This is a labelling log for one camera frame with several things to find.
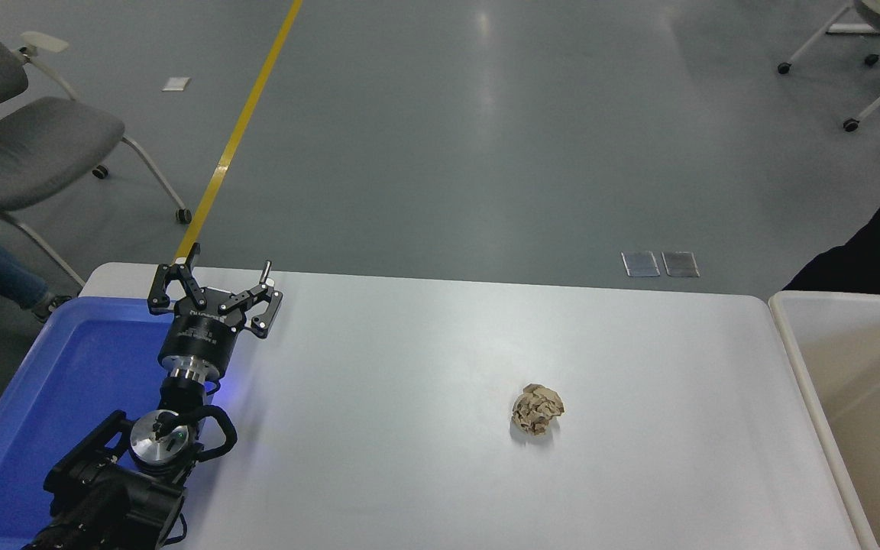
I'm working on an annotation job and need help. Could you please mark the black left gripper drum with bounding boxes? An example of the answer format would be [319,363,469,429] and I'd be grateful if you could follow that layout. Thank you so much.
[158,307,247,379]

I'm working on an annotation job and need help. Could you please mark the silver floor plate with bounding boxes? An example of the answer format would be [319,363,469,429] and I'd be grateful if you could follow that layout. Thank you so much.
[662,251,700,277]
[621,251,662,277]

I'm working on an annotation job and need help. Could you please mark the blue plastic tray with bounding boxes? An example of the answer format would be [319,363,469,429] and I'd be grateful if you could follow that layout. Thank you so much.
[0,296,219,545]

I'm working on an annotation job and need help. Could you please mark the seated person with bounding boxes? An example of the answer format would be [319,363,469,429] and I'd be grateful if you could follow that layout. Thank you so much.
[0,243,74,324]

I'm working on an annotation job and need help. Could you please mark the grey office chair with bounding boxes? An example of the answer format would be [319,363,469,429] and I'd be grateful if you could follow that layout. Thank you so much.
[0,0,193,288]

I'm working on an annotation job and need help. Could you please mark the crumpled tan paper ball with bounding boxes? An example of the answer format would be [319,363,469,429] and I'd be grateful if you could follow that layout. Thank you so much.
[511,383,565,436]

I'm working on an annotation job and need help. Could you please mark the standing person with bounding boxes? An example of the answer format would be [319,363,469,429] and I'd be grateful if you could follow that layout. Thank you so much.
[783,141,880,297]

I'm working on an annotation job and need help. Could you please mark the large pale bin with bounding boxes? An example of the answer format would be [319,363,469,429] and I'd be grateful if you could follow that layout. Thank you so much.
[768,290,880,550]

